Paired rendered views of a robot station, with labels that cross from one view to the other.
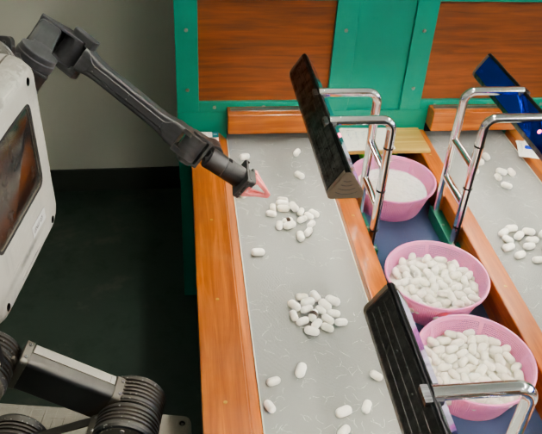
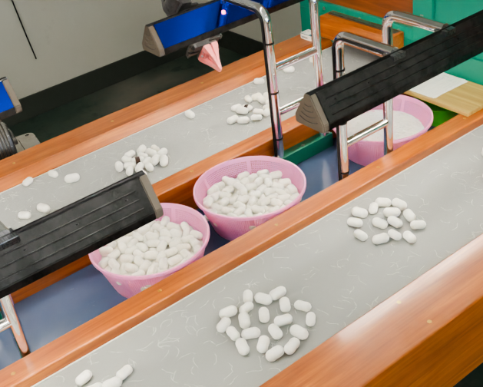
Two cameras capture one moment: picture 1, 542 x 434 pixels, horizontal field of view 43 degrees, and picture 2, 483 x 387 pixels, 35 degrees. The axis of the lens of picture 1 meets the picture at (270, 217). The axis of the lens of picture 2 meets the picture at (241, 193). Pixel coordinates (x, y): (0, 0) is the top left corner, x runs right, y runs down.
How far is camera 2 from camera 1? 191 cm
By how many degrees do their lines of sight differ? 53
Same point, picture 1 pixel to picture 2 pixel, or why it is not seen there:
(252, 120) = (335, 27)
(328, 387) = (67, 196)
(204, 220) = (197, 81)
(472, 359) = (158, 245)
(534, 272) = (339, 242)
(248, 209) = (244, 91)
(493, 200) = (447, 181)
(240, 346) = (71, 147)
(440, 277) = (263, 197)
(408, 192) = not seen: hidden behind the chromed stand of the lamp
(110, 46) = not seen: outside the picture
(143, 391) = not seen: outside the picture
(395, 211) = not seen: hidden behind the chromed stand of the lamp
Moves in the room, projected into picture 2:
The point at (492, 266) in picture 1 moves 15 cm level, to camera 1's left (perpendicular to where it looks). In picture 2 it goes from (301, 209) to (266, 180)
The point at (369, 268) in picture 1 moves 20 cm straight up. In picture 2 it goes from (219, 156) to (207, 84)
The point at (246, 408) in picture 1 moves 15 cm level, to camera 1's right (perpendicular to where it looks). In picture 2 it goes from (13, 171) to (28, 196)
